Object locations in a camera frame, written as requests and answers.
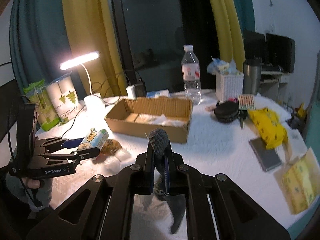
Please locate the steel thermos cup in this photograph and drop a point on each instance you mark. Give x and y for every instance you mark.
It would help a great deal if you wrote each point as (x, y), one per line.
(252, 75)

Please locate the brown plush toy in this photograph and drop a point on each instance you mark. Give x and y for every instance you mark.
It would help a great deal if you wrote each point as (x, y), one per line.
(110, 147)

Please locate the small patterned card box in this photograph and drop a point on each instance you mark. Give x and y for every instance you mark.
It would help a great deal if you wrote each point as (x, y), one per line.
(246, 102)

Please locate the plastic water bottle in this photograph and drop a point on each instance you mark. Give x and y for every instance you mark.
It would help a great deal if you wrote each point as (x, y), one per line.
(191, 74)

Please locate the black appliance box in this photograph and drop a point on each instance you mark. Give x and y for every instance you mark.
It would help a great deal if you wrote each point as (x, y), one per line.
(275, 53)

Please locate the black grey sock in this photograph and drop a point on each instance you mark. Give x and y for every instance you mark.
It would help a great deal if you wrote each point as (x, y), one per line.
(159, 141)

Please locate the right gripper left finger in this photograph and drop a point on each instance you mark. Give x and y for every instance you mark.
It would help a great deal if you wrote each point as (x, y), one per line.
(102, 207)

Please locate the tissue pack with cartoon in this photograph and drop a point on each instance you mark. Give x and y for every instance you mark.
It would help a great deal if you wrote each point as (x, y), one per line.
(92, 144)

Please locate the green snack bag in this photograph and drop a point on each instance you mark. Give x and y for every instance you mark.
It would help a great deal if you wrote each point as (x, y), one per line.
(37, 93)

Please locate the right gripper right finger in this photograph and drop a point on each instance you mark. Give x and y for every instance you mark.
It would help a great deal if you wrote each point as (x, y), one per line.
(217, 208)

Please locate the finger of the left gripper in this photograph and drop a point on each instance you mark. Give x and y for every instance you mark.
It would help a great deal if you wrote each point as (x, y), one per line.
(72, 142)
(75, 154)

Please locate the white desk lamp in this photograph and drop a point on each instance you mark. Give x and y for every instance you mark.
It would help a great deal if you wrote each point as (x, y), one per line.
(94, 103)

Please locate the black round case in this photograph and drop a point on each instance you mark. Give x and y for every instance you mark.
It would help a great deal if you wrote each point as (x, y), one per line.
(227, 111)

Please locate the yellow curtain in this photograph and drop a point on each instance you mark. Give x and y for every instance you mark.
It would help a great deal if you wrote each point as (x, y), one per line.
(90, 28)

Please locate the black power adapter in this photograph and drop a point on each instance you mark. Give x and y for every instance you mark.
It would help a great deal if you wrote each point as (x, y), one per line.
(140, 88)

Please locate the yellow plastic bag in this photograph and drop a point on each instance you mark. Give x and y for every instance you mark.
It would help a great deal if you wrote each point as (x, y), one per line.
(270, 129)

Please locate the paper cup package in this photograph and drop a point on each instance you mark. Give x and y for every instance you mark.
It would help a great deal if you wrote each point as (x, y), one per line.
(64, 98)

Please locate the left hand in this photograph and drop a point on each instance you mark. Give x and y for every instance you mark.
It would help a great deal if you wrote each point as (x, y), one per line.
(31, 183)

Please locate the white cloth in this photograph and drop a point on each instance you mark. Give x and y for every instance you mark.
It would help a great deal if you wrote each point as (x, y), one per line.
(161, 120)

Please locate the brown cardboard box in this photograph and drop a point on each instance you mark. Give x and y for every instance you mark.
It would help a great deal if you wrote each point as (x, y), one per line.
(121, 118)

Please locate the white perforated basket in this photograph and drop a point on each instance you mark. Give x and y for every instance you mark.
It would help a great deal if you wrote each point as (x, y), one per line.
(229, 85)

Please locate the yellow tissue pack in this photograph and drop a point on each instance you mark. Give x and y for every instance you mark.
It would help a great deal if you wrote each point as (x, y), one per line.
(299, 182)

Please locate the white charger plug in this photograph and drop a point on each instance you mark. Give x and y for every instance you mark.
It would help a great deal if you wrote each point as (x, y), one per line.
(131, 92)

